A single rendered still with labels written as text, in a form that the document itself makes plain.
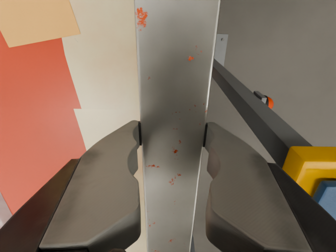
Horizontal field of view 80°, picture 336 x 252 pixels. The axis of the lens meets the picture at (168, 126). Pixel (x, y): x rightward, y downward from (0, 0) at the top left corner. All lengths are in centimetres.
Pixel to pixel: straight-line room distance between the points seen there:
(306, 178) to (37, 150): 25
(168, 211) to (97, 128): 8
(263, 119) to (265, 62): 85
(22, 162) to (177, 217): 14
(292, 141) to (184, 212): 23
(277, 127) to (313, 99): 107
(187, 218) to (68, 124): 12
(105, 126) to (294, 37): 119
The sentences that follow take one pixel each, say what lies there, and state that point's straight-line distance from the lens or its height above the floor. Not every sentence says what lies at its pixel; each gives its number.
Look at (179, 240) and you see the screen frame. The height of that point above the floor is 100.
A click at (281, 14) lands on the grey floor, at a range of 123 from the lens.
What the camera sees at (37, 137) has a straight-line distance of 19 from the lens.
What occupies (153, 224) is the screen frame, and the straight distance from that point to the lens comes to 18.
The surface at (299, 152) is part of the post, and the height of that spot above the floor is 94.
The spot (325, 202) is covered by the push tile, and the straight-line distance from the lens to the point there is 25.
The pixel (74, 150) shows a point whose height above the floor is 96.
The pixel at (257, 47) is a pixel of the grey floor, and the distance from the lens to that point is 120.
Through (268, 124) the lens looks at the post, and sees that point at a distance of 39.
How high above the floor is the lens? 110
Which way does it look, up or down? 62 degrees down
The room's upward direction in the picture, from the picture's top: 180 degrees clockwise
